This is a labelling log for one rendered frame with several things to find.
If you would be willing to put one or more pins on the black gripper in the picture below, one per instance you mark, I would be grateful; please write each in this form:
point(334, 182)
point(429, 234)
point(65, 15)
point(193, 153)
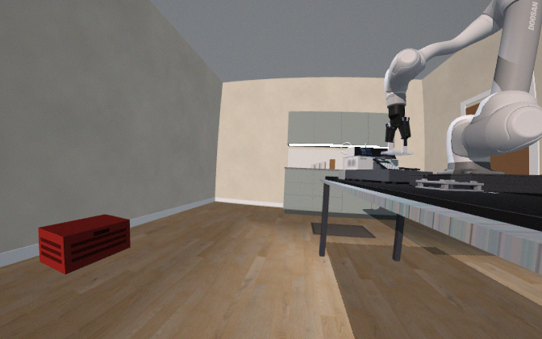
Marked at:
point(397, 119)

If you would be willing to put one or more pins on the white microplate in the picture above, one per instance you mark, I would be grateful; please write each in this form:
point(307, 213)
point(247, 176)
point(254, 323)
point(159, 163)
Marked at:
point(397, 152)

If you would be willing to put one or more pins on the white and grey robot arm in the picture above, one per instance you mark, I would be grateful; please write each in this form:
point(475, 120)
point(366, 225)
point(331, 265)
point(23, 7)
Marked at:
point(508, 120)

